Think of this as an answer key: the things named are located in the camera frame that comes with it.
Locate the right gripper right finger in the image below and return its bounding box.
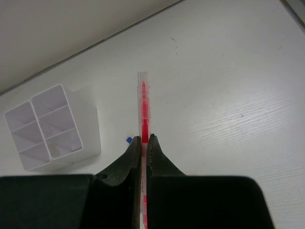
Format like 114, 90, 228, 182
146, 134, 186, 229

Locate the red pen clear cap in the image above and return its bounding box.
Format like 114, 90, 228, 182
137, 72, 150, 229

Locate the white left organizer container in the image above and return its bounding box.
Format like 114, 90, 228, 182
4, 101, 51, 171

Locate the white organizer container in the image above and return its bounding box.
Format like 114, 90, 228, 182
4, 101, 51, 171
31, 84, 101, 171

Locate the white right organizer container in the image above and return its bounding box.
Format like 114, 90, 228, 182
31, 84, 101, 171

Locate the blue cap spray bottle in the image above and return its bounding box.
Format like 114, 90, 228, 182
126, 136, 132, 144

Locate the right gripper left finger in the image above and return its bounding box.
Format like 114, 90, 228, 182
96, 136, 142, 229

